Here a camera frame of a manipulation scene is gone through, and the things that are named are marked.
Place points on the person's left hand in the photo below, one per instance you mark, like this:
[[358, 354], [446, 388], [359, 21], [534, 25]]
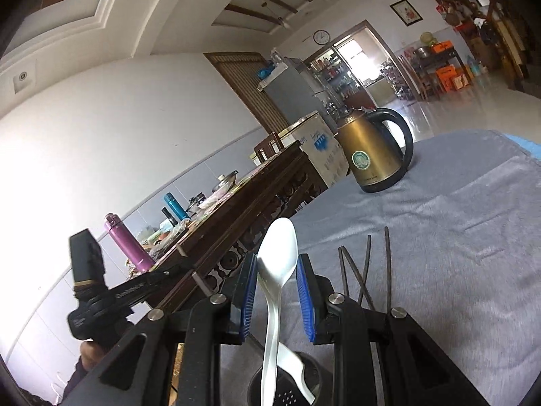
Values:
[[92, 354]]

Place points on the blue thermos bottle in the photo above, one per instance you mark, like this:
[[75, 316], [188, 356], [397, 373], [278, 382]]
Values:
[[175, 207]]

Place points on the dark wooden side table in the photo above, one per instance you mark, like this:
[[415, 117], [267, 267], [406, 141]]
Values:
[[439, 56]]

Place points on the gold electric kettle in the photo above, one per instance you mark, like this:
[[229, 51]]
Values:
[[367, 156]]

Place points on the black utensil holder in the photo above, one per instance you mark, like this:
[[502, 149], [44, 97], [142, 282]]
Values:
[[322, 378]]

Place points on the carved wooden sideboard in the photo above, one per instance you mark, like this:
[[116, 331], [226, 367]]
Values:
[[236, 228]]

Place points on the short white plastic spoon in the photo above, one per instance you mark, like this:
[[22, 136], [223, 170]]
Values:
[[298, 372]]

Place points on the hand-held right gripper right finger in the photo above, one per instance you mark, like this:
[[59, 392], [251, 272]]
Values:
[[305, 300]]

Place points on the white appliance with blue print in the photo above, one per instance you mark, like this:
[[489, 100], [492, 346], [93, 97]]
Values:
[[321, 148]]

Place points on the framed wall picture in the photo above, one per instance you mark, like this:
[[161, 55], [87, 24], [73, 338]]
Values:
[[405, 10]]

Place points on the grey tablecloth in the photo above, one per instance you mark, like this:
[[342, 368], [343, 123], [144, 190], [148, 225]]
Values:
[[443, 241]]

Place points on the metal pot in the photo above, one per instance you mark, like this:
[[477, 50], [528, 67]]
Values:
[[228, 176]]

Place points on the wooden chair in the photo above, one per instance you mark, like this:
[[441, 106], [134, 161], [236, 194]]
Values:
[[267, 146]]

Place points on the person's left forearm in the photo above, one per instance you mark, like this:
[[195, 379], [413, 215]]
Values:
[[74, 382]]

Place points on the black bottle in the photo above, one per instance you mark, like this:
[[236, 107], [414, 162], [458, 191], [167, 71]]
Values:
[[169, 216]]

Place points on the blue cloth under tablecloth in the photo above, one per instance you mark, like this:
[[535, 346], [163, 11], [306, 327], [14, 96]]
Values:
[[528, 143]]

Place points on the round wall clock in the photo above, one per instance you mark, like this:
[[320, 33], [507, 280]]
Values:
[[321, 37]]

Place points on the purple thermos bottle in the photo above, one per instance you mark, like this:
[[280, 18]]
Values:
[[126, 245]]

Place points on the long white plastic spoon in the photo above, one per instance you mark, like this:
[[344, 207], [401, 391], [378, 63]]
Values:
[[277, 253]]

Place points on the grey refrigerator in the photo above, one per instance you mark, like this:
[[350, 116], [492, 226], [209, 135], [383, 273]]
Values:
[[291, 93]]

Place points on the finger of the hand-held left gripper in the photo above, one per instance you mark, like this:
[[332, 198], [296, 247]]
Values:
[[148, 281]]

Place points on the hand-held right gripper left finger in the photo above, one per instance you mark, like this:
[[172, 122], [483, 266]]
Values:
[[248, 300]]

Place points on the dark chopstick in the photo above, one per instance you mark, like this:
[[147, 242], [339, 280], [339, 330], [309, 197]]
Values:
[[367, 253], [343, 270], [353, 268], [387, 262]]

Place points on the wooden door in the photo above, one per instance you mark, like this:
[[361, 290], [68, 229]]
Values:
[[249, 89]]

